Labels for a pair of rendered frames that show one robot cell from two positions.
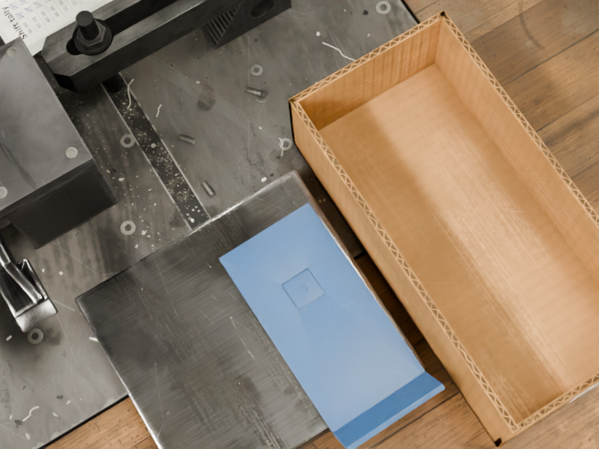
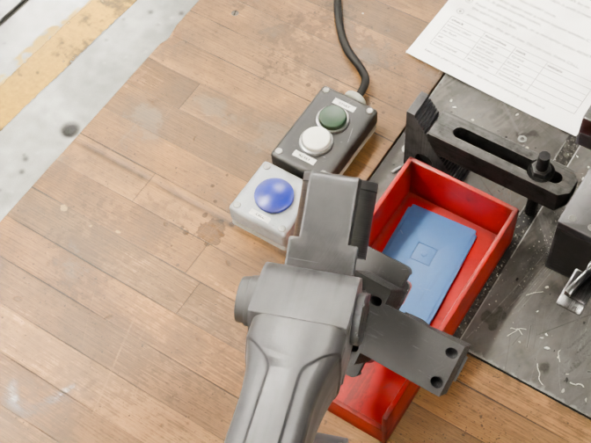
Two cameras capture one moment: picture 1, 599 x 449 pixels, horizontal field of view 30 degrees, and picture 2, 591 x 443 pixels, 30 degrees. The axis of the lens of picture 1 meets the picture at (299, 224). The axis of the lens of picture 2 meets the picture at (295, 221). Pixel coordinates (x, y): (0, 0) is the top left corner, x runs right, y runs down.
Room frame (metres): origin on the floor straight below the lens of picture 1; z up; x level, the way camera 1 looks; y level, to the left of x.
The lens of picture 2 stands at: (-0.26, -0.03, 1.86)
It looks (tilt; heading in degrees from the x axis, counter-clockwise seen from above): 59 degrees down; 62
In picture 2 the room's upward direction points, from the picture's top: 5 degrees counter-clockwise
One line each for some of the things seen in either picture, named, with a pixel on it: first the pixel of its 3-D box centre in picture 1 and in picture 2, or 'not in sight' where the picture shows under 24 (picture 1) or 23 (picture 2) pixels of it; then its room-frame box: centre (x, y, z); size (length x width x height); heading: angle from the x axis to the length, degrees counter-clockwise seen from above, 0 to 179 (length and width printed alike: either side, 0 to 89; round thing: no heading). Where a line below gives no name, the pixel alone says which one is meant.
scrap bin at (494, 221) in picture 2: not in sight; (397, 294); (0.04, 0.35, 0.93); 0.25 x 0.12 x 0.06; 25
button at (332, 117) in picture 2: not in sight; (332, 121); (0.10, 0.55, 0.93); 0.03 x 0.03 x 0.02
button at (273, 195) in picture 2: not in sight; (274, 198); (0.00, 0.50, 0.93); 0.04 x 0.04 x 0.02
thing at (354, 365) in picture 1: (327, 321); not in sight; (0.16, -0.01, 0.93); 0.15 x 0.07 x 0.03; 26
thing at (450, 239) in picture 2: not in sight; (412, 271); (0.07, 0.36, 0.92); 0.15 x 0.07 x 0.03; 29
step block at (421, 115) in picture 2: not in sight; (440, 141); (0.17, 0.46, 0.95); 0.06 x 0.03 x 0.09; 115
